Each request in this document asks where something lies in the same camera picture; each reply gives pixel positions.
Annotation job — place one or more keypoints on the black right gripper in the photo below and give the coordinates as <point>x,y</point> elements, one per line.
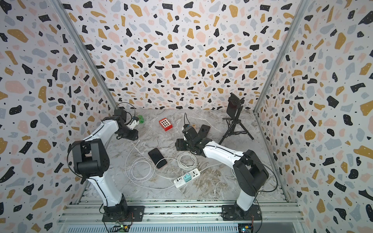
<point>179,144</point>

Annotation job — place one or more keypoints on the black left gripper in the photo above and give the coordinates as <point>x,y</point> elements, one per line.
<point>134,132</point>

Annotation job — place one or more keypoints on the pink case phone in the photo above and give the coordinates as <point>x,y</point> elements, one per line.
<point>157,157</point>
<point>203,132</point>

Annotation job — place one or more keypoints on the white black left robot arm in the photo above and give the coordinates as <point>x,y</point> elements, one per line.
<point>91,161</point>

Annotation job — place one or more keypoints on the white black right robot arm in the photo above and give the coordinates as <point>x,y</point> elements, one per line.
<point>250,172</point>

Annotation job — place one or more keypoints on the teal plug adapter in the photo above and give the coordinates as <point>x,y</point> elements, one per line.
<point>187,177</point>

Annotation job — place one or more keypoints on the green round toy piece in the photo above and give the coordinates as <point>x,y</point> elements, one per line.
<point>140,119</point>

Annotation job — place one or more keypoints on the red toy block with grid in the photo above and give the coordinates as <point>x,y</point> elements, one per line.
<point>165,124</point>

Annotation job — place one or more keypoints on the white power strip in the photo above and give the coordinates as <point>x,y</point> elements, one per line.
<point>179,182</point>

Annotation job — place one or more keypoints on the black panel on tripod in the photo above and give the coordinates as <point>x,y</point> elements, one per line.
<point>234,104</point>

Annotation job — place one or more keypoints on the green circuit board left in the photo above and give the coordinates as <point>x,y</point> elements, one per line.
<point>121,228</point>

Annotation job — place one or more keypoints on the green circuit board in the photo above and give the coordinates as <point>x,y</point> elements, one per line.
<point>245,228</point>
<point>121,228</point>

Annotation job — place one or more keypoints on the green circuit board right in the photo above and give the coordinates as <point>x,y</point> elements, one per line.
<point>245,228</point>

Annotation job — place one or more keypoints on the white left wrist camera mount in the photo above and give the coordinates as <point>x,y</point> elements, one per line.
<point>134,123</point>

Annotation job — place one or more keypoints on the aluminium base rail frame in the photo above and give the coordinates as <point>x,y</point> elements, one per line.
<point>175,216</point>

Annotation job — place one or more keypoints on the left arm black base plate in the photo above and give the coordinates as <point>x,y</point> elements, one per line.
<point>123,213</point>

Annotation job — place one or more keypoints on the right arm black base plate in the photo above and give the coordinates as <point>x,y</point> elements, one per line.
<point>233,212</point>

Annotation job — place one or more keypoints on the aluminium corner frame post left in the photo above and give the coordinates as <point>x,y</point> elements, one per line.
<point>59,9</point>

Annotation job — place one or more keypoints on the aluminium corner frame post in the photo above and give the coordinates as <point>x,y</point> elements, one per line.
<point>59,9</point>
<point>292,29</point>

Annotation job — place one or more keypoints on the aluminium corner frame post right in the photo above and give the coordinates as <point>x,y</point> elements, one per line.
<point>292,29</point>

